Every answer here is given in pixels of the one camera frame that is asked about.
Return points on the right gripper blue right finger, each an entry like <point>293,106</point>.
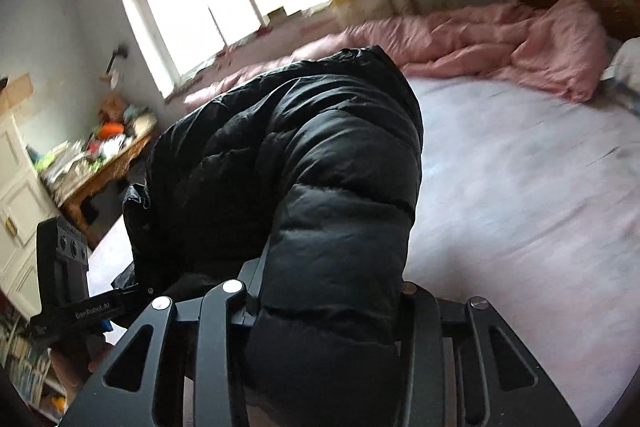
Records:
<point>463,365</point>

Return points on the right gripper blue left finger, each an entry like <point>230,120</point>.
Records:
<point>181,363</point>

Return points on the black quilted down jacket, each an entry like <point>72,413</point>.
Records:
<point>315,166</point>

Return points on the left hand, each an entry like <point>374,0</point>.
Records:
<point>69,374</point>

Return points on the white wardrobe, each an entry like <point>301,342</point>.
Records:
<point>24,203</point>

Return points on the carved wooden side table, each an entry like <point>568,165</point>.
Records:
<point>113,170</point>

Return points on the stack of papers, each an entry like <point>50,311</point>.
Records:
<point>68,166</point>

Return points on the orange plush toy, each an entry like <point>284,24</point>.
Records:
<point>108,130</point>

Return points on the pink rumpled duvet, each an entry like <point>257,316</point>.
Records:
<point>562,50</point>

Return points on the books on windowsill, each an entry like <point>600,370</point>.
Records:
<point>280,17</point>

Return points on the pink wall lamp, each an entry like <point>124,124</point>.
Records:
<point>111,74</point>

